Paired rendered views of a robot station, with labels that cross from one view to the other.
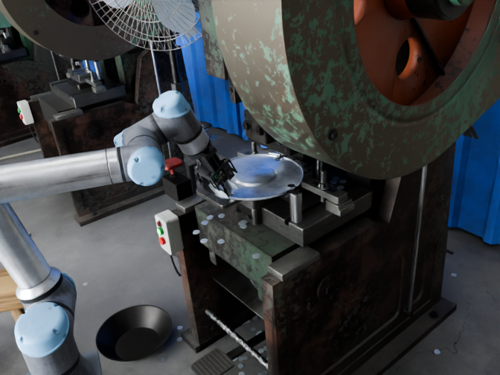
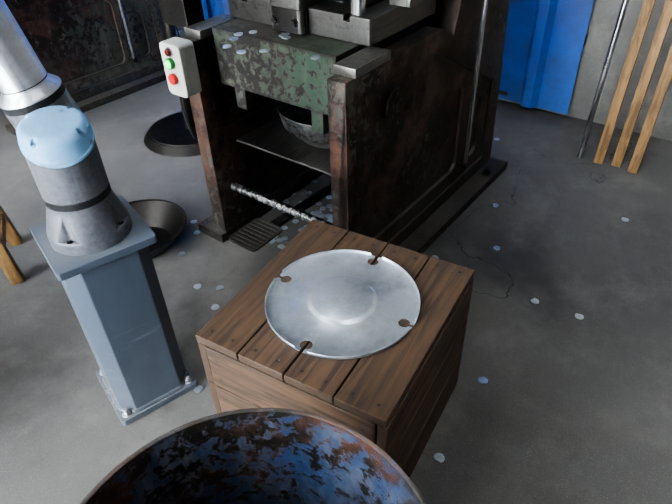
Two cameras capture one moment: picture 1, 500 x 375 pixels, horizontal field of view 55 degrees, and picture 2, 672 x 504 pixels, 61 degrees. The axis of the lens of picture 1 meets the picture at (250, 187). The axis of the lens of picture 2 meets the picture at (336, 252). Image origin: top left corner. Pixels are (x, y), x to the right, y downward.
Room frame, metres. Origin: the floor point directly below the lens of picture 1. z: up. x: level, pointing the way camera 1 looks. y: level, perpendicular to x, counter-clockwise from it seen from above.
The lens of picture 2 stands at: (-0.13, 0.30, 1.09)
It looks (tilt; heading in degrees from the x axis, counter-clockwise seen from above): 39 degrees down; 345
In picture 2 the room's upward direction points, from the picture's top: 2 degrees counter-clockwise
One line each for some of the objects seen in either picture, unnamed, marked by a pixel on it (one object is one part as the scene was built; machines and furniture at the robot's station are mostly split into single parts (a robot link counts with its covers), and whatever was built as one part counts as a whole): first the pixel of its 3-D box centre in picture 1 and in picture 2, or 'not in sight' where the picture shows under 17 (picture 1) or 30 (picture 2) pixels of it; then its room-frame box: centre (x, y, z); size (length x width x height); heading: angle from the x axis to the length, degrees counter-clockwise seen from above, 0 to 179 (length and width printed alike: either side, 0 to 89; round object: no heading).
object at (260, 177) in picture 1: (254, 175); not in sight; (1.29, -0.02, 0.78); 0.29 x 0.29 x 0.01
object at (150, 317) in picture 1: (135, 337); (140, 234); (1.42, 0.51, 0.04); 0.30 x 0.30 x 0.07
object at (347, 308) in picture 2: not in sight; (342, 298); (0.62, 0.09, 0.35); 0.29 x 0.29 x 0.01
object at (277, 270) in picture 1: (378, 265); (442, 90); (1.23, -0.39, 0.45); 0.92 x 0.12 x 0.90; 126
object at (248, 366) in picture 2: not in sight; (344, 361); (0.62, 0.09, 0.18); 0.40 x 0.38 x 0.35; 133
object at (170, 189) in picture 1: (179, 199); (186, 29); (1.47, 0.25, 0.62); 0.10 x 0.06 x 0.20; 36
